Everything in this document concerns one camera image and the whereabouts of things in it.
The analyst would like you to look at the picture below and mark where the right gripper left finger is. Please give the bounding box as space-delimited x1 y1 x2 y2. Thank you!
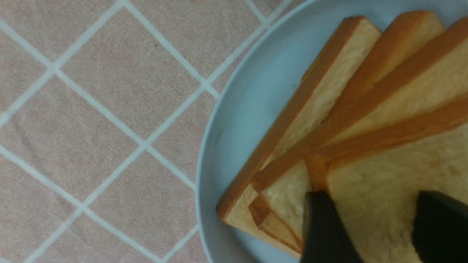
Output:
300 191 362 263

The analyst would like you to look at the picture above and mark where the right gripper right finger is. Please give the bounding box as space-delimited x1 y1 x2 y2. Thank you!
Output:
412 190 468 263

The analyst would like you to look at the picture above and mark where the light blue bread plate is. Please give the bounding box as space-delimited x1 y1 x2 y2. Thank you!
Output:
196 0 467 263

